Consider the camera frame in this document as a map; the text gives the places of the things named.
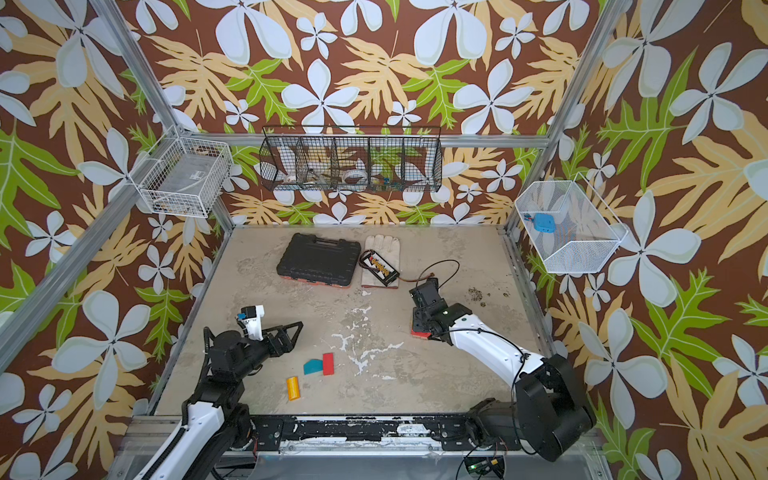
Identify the orange cylinder block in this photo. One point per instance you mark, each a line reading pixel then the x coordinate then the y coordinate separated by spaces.
pixel 293 388

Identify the red square block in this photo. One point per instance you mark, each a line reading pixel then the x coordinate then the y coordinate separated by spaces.
pixel 328 364

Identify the teal quarter-round block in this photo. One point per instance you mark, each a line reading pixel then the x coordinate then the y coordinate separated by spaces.
pixel 313 366

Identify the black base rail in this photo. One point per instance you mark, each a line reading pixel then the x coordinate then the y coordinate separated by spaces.
pixel 440 431

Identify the white wire basket left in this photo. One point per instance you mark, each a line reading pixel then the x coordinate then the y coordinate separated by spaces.
pixel 183 176

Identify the black tool case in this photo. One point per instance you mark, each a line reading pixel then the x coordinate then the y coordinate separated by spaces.
pixel 318 260

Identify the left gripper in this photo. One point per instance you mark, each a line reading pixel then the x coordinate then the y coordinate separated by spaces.
pixel 286 344

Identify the white mesh basket right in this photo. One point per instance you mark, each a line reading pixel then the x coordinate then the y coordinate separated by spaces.
pixel 588 231

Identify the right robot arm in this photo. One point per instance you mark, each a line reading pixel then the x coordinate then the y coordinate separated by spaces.
pixel 547 412

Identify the black charger board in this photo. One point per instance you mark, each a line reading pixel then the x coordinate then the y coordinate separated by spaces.
pixel 382 271

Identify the blue object in basket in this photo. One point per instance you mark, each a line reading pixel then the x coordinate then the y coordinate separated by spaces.
pixel 541 222

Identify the black wire basket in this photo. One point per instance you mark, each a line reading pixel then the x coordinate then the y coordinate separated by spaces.
pixel 396 158

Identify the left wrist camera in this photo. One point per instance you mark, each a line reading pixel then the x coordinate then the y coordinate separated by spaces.
pixel 250 321

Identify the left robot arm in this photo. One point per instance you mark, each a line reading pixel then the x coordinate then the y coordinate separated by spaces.
pixel 213 418

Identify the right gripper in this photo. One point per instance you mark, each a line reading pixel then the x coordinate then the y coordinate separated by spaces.
pixel 432 312

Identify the red arch block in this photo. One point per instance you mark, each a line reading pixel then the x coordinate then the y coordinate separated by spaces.
pixel 421 335

